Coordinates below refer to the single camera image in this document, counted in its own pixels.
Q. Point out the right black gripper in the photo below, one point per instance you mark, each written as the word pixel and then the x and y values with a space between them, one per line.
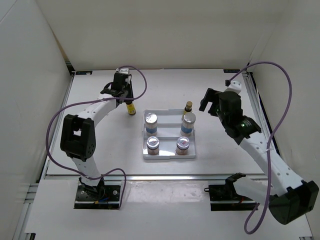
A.
pixel 211 96

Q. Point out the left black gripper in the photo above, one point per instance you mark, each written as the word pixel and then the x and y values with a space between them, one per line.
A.
pixel 129 87

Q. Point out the yellow sauce bottle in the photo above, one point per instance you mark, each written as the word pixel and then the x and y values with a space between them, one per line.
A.
pixel 188 107
pixel 130 108

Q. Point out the blue-label silver-cap jar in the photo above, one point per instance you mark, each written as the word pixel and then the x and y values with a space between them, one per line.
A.
pixel 151 124
pixel 187 125

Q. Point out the brown spice jar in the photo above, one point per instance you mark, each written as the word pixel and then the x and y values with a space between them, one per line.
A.
pixel 182 145
pixel 153 144

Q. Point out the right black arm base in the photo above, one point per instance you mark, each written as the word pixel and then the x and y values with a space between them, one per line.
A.
pixel 223 197

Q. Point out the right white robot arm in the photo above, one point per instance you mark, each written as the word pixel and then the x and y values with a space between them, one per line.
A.
pixel 287 195

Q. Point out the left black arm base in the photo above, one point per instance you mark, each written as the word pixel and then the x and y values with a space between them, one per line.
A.
pixel 104 196

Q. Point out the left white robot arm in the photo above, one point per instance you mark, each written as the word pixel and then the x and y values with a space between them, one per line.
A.
pixel 78 139

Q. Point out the white tiered organizer tray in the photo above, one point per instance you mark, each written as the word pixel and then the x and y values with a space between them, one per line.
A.
pixel 168 131

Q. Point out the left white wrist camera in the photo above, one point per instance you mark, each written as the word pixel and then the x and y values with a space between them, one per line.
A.
pixel 123 70

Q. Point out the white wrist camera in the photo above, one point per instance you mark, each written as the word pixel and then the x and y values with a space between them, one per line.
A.
pixel 123 70
pixel 233 86

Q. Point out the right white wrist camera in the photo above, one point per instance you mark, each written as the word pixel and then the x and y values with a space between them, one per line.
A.
pixel 233 86

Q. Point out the aluminium table rail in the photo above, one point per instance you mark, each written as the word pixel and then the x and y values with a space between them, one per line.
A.
pixel 156 177

